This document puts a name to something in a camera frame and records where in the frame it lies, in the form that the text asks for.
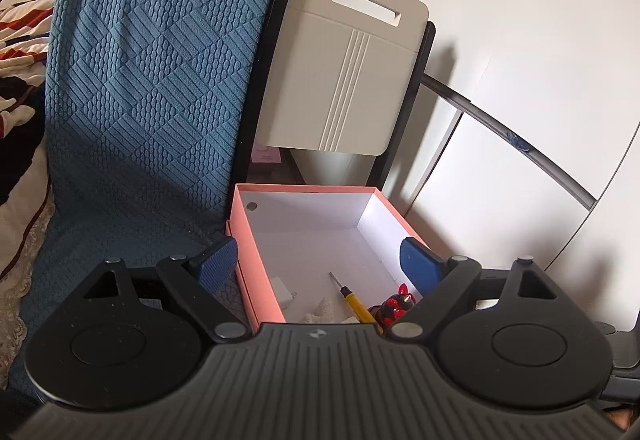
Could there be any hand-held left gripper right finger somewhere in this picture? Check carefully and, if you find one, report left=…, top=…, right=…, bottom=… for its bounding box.
left=392, top=237, right=558, bottom=339

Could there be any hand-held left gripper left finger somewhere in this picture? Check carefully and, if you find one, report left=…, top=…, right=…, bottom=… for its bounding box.
left=82, top=237, right=251, bottom=341

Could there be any pink cardboard box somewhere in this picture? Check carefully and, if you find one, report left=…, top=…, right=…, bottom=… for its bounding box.
left=225, top=183, right=451, bottom=336

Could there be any yellow handled screwdriver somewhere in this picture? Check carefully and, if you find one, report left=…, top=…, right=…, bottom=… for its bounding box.
left=328, top=271, right=378, bottom=325

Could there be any white charger block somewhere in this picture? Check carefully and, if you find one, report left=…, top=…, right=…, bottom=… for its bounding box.
left=274, top=276, right=301, bottom=310

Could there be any red and black toy figure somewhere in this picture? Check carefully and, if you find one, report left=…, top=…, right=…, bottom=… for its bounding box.
left=367, top=284, right=416, bottom=328

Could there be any small pink card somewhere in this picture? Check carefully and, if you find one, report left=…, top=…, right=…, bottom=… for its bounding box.
left=251, top=143, right=281, bottom=166

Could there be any blue textured seat cover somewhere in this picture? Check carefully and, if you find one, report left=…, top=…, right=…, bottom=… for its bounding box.
left=10, top=0, right=280, bottom=396

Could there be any red white black striped blanket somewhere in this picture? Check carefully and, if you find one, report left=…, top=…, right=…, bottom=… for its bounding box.
left=0, top=0, right=58, bottom=206

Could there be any grey metal rail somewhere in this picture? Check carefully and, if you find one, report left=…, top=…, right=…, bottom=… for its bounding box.
left=422, top=73, right=598, bottom=212

